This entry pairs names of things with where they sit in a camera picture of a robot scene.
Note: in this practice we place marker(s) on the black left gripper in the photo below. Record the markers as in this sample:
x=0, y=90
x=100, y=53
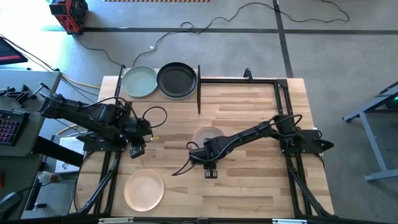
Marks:
x=138, y=132

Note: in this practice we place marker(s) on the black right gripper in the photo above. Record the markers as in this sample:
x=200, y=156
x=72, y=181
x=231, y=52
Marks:
x=203, y=152

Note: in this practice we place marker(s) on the beige white plate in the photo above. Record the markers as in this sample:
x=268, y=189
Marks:
x=206, y=133

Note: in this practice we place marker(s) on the blue-green plate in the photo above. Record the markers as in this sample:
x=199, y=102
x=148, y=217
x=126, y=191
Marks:
x=139, y=81

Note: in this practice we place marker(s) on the pale pink plate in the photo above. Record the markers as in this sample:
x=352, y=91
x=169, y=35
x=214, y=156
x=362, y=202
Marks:
x=144, y=190

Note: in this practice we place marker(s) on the large black plate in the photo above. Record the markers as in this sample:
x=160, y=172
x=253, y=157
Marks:
x=176, y=80

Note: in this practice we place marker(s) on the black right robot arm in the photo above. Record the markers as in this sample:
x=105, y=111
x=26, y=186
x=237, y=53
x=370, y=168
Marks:
x=248, y=135

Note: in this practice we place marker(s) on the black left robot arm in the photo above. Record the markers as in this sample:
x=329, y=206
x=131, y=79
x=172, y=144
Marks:
x=93, y=119

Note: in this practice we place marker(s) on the white box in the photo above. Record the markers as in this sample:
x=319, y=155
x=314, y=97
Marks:
x=71, y=143

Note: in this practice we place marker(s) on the black metal beam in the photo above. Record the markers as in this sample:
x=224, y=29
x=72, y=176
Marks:
x=56, y=151

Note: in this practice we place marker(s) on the black table edge clamp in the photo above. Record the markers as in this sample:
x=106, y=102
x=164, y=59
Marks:
x=248, y=74

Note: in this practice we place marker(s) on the clear plastic bottle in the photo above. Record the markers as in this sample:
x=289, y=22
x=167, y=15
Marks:
x=46, y=177

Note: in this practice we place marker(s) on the grey desk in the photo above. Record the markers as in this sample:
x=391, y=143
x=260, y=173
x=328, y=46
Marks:
x=34, y=133

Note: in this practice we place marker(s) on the black desk clamp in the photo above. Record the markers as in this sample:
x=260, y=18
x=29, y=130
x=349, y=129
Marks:
x=21, y=95

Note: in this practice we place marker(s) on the black keyboard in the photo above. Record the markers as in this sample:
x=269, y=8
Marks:
x=12, y=127

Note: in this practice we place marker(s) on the red and black power station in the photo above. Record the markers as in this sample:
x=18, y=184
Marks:
x=70, y=14

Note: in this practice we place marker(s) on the grey metal stand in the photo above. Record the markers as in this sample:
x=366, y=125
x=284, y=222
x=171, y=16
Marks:
x=373, y=143

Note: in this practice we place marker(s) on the silver metal bracket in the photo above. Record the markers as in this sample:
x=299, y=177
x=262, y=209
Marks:
x=115, y=220
x=289, y=221

